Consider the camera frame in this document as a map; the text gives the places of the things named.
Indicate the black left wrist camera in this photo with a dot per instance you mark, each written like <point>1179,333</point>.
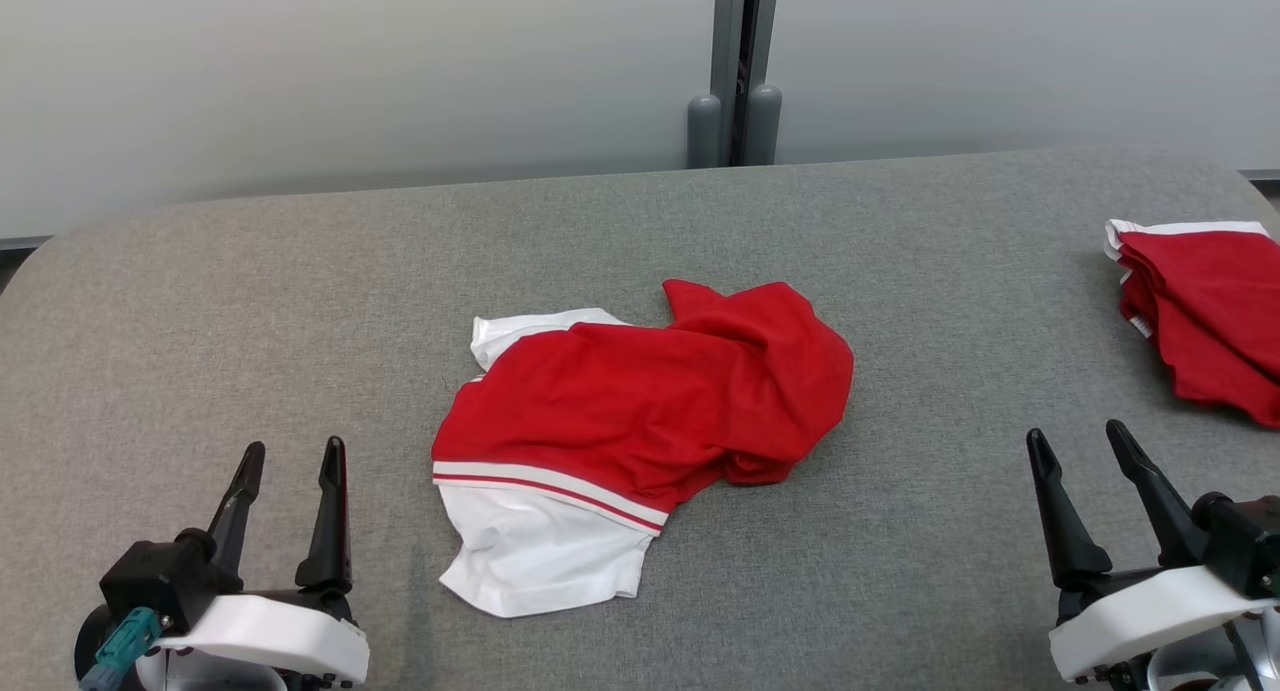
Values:
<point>160,571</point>

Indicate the red and white T-shirt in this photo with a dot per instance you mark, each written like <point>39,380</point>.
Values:
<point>640,401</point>

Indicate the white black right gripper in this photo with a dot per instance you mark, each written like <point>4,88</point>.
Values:
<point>1150,621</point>

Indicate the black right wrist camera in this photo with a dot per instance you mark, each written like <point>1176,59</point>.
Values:
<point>1245,541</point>

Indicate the red shorts with number print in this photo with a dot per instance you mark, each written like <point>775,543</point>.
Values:
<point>1210,311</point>

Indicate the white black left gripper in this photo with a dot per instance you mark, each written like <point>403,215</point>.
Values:
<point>280,636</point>

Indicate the grey metal post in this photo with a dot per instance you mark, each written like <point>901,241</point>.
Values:
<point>765,121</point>
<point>725,51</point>

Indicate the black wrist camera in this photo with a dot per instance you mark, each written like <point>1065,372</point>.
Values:
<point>160,571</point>
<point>1245,541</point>

